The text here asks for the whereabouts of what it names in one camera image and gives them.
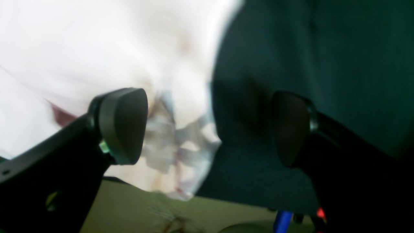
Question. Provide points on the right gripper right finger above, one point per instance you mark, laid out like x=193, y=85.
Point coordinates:
x=359, y=188

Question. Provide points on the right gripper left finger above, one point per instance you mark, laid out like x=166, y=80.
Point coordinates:
x=51, y=187

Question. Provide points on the pink T-shirt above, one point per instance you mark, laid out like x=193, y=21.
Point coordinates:
x=57, y=55

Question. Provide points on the red black clamp right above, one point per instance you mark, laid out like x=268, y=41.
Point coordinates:
x=319, y=221

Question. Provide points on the black table cloth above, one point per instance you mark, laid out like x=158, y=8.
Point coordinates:
x=352, y=58

